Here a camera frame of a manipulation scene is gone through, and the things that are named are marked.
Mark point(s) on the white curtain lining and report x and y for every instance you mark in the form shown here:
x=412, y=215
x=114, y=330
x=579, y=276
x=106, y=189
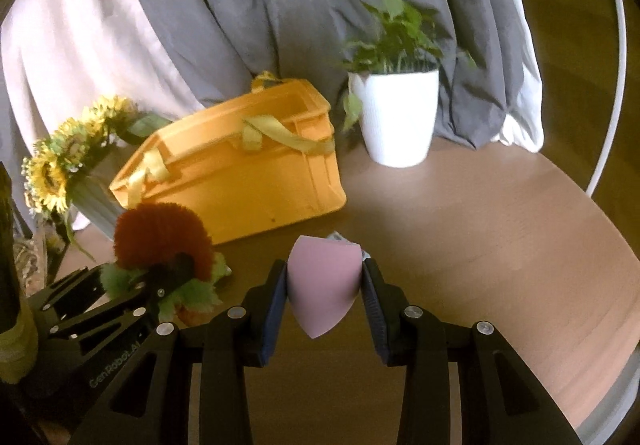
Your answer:
x=525, y=115

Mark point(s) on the orange plastic crate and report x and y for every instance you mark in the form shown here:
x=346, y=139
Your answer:
x=240, y=185

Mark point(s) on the grey ribbed vase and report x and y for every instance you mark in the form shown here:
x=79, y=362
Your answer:
x=97, y=205

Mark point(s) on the sunflower bouquet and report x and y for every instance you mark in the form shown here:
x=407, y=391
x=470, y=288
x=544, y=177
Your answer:
x=65, y=160

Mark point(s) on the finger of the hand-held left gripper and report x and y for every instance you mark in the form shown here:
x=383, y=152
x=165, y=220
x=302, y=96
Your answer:
x=125, y=312
x=85, y=285

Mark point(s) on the grey curtain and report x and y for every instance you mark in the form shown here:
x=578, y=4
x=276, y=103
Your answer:
x=300, y=0

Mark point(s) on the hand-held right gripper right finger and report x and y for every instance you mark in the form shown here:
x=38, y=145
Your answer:
x=375, y=315

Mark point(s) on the white plant pot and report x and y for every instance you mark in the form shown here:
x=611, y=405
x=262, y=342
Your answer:
x=395, y=120

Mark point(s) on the brown patterned cloth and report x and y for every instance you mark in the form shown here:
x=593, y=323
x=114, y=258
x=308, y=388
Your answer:
x=27, y=260

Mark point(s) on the pale pink curtain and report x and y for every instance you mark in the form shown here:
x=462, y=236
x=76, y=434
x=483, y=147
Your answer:
x=85, y=40

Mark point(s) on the green potted plant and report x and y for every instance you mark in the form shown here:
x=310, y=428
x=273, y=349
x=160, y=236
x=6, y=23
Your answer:
x=395, y=40

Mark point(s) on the person's left forearm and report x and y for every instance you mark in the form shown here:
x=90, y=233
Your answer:
x=12, y=275

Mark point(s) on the red fluffy plush green leaves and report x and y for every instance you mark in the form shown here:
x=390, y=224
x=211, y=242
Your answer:
x=160, y=235

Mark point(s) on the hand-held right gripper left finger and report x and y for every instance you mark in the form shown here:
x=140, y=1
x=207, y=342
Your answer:
x=272, y=315

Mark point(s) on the pink sponge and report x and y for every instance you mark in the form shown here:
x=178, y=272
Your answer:
x=325, y=285

